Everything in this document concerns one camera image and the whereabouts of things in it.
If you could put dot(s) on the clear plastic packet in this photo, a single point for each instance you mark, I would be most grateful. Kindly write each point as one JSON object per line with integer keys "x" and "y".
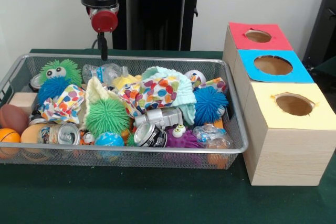
{"x": 212, "y": 137}

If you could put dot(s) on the silver plastic toy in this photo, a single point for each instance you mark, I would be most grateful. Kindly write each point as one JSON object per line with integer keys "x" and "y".
{"x": 160, "y": 117}

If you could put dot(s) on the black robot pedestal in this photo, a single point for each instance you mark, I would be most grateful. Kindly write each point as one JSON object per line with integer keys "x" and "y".
{"x": 157, "y": 11}

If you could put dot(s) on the purple spiky toy with eyes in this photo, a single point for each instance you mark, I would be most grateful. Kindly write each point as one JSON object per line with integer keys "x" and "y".
{"x": 181, "y": 140}

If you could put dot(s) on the white cloth with colourful dots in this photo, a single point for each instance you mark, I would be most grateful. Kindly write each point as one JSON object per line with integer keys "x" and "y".
{"x": 157, "y": 90}

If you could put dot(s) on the brown mini football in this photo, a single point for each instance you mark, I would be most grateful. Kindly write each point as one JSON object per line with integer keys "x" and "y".
{"x": 13, "y": 119}

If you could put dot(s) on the green spiky toy with eyes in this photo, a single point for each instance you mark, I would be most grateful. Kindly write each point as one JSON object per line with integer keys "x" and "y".
{"x": 60, "y": 69}

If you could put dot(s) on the dark green table cloth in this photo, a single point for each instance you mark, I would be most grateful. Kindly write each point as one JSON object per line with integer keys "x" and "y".
{"x": 131, "y": 200}
{"x": 328, "y": 73}

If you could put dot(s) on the black upright panel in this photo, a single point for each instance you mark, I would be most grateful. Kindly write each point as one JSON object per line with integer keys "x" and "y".
{"x": 323, "y": 24}

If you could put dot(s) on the blue spiky rubber ball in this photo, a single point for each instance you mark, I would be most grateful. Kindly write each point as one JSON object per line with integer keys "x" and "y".
{"x": 210, "y": 103}

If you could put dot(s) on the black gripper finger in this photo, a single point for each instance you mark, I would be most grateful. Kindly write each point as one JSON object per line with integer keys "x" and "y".
{"x": 104, "y": 48}

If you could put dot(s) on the orange mini basketball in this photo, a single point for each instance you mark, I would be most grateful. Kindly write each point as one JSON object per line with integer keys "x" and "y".
{"x": 9, "y": 136}

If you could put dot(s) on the green spiky rubber ball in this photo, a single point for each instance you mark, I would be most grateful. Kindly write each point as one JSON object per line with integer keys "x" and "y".
{"x": 107, "y": 116}

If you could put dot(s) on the wooden box with three holes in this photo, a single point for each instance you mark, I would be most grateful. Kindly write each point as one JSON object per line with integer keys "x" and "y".
{"x": 286, "y": 155}

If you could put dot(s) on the crushed clear plastic bottle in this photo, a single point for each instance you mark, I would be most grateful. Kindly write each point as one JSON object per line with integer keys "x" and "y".
{"x": 99, "y": 72}

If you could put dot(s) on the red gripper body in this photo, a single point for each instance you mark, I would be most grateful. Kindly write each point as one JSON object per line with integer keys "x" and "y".
{"x": 105, "y": 21}

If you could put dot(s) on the mint green cloth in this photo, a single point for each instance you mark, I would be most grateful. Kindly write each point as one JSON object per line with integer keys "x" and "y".
{"x": 183, "y": 90}

